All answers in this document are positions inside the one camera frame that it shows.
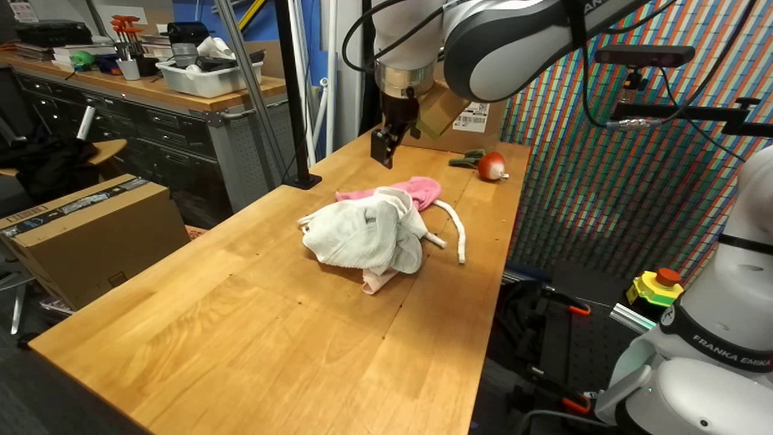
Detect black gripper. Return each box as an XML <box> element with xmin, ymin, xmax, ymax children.
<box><xmin>369</xmin><ymin>90</ymin><xmax>424</xmax><ymax>169</ymax></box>

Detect pink cloth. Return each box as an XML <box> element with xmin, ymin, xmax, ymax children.
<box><xmin>334</xmin><ymin>174</ymin><xmax>446</xmax><ymax>213</ymax></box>

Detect white towel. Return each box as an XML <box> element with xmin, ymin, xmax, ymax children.
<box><xmin>298</xmin><ymin>186</ymin><xmax>431</xmax><ymax>279</ymax></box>

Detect red toy vegetable green leaves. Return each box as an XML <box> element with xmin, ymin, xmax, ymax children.
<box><xmin>448</xmin><ymin>147</ymin><xmax>513</xmax><ymax>185</ymax></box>

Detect white rope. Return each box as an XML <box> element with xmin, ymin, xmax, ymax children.
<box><xmin>424</xmin><ymin>199</ymin><xmax>470</xmax><ymax>269</ymax></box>

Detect cardboard box with white labels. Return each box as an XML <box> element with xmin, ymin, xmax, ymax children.
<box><xmin>401</xmin><ymin>88</ymin><xmax>513</xmax><ymax>158</ymax></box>

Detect black pole stand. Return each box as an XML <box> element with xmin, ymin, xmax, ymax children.
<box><xmin>274</xmin><ymin>0</ymin><xmax>325</xmax><ymax>191</ymax></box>

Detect grey metal pole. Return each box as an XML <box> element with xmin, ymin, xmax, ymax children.
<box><xmin>212</xmin><ymin>0</ymin><xmax>286</xmax><ymax>190</ymax></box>

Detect white plastic bin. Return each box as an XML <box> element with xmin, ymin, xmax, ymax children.
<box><xmin>154</xmin><ymin>57</ymin><xmax>267</xmax><ymax>101</ymax></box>

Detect white crumpled cloth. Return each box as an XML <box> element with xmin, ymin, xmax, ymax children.
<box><xmin>194</xmin><ymin>34</ymin><xmax>237</xmax><ymax>65</ymax></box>

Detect black bulky item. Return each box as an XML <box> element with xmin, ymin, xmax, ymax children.
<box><xmin>164</xmin><ymin>19</ymin><xmax>212</xmax><ymax>49</ymax></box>

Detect wooden top workbench with drawers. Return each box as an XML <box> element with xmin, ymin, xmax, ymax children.
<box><xmin>0</xmin><ymin>49</ymin><xmax>298</xmax><ymax>220</ymax></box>

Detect orange black clamp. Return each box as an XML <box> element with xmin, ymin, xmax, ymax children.
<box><xmin>540</xmin><ymin>284</ymin><xmax>597</xmax><ymax>321</ymax></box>
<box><xmin>528</xmin><ymin>366</ymin><xmax>599</xmax><ymax>422</ymax></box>

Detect white cup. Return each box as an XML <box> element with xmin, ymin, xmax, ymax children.
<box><xmin>116</xmin><ymin>57</ymin><xmax>144</xmax><ymax>82</ymax></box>

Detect wooden stool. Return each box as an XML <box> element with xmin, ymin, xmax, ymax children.
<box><xmin>0</xmin><ymin>138</ymin><xmax>130</xmax><ymax>182</ymax></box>

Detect orange tool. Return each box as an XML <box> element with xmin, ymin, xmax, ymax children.
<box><xmin>110</xmin><ymin>16</ymin><xmax>146</xmax><ymax>43</ymax></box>

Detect aluminium profile piece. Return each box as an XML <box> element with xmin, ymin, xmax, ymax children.
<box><xmin>610</xmin><ymin>301</ymin><xmax>659</xmax><ymax>333</ymax></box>

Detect yellow red emergency stop button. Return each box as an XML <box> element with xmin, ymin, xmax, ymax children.
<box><xmin>625</xmin><ymin>267</ymin><xmax>687</xmax><ymax>310</ymax></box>

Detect cardboard box with black tape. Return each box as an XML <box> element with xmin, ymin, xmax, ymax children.
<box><xmin>0</xmin><ymin>171</ymin><xmax>194</xmax><ymax>313</ymax></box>

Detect green small item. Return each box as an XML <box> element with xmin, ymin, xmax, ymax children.
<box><xmin>67</xmin><ymin>49</ymin><xmax>96</xmax><ymax>74</ymax></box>

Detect black bag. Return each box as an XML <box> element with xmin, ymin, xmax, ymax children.
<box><xmin>10</xmin><ymin>133</ymin><xmax>103</xmax><ymax>205</ymax></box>

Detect black flat device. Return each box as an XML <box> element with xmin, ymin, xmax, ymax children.
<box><xmin>14</xmin><ymin>19</ymin><xmax>94</xmax><ymax>49</ymax></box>

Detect white frame pole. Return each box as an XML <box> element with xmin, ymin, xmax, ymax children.
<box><xmin>319</xmin><ymin>0</ymin><xmax>339</xmax><ymax>159</ymax></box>

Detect black stereo camera bar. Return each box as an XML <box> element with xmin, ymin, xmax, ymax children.
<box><xmin>592</xmin><ymin>43</ymin><xmax>698</xmax><ymax>71</ymax></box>

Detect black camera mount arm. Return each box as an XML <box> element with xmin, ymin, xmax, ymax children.
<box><xmin>610</xmin><ymin>94</ymin><xmax>773</xmax><ymax>141</ymax></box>

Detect white tube handle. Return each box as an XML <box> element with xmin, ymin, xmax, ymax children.
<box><xmin>74</xmin><ymin>101</ymin><xmax>99</xmax><ymax>145</ymax></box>

